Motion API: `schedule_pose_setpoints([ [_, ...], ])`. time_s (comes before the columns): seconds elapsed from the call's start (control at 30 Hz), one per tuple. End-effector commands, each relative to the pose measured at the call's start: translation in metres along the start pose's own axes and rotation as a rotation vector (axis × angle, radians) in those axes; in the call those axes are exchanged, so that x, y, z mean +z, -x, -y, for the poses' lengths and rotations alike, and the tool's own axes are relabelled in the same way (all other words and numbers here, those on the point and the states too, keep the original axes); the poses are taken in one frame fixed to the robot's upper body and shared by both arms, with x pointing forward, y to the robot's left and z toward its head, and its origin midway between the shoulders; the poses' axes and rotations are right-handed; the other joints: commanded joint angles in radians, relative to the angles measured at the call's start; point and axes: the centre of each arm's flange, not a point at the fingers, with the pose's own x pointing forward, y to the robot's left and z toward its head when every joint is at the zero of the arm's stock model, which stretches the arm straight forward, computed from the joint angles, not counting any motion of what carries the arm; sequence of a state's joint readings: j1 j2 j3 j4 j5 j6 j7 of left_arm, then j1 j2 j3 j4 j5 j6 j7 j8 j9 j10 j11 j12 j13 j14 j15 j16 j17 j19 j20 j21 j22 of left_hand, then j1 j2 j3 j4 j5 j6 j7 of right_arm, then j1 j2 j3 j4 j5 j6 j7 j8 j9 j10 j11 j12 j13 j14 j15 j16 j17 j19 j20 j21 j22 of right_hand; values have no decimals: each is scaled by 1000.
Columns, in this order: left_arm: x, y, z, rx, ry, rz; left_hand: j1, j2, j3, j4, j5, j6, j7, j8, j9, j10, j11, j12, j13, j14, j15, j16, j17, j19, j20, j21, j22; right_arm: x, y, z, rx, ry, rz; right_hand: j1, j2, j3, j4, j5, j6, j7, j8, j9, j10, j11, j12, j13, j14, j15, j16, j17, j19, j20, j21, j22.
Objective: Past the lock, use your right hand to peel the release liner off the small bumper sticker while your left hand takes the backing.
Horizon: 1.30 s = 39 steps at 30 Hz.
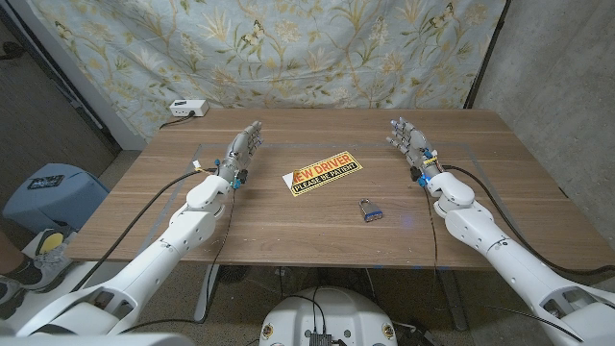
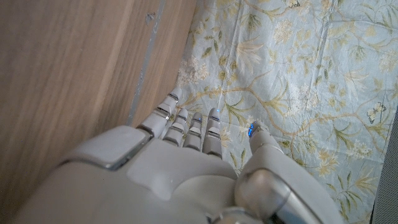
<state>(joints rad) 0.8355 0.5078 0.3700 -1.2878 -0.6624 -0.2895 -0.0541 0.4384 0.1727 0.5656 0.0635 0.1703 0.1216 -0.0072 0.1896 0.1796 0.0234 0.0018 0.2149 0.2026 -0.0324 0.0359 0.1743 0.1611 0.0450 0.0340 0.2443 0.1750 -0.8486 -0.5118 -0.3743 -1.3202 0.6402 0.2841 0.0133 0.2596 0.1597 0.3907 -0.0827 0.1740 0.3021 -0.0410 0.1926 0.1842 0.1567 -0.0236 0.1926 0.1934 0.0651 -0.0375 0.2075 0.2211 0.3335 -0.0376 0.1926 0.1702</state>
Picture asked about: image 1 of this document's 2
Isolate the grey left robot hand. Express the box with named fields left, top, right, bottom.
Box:
left=216, top=119, right=264, bottom=189

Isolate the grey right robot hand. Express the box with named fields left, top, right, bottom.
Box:
left=385, top=116, right=442, bottom=183

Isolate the yellow new driver bumper sticker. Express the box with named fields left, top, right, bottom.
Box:
left=286, top=151, right=364, bottom=198

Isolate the white power strip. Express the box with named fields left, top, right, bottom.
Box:
left=168, top=99, right=210, bottom=118

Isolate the silver blue padlock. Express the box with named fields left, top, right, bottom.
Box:
left=357, top=197, right=384, bottom=224

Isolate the floral print backdrop cloth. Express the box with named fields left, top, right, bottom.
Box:
left=28, top=0, right=508, bottom=140

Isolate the black backdrop stand pole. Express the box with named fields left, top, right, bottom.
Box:
left=463, top=0, right=511, bottom=110

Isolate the grey table leg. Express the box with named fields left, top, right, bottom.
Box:
left=437, top=268, right=470, bottom=332
left=194, top=263, right=221, bottom=322

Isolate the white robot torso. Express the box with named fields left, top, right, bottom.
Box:
left=258, top=286, right=399, bottom=346

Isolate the blue plastic bin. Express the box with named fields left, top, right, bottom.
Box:
left=2, top=162, right=111, bottom=235

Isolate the grey sneaker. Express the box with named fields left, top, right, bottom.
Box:
left=16, top=242, right=77, bottom=293
left=0, top=277, right=29, bottom=321

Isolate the black power strip cable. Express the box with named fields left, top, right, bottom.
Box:
left=159, top=111, right=197, bottom=130

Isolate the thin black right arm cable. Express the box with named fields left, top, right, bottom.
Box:
left=422, top=185, right=442, bottom=311

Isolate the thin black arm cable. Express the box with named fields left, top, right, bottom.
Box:
left=422, top=185, right=442, bottom=311
left=119, top=186, right=237, bottom=335

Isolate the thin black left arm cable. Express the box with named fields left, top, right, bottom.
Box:
left=119, top=186, right=237, bottom=335

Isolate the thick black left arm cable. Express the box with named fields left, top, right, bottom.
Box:
left=70, top=167, right=218, bottom=293

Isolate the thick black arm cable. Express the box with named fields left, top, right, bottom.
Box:
left=441, top=164, right=615, bottom=277
left=70, top=167, right=218, bottom=293

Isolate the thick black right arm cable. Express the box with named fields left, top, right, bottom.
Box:
left=441, top=164, right=615, bottom=277

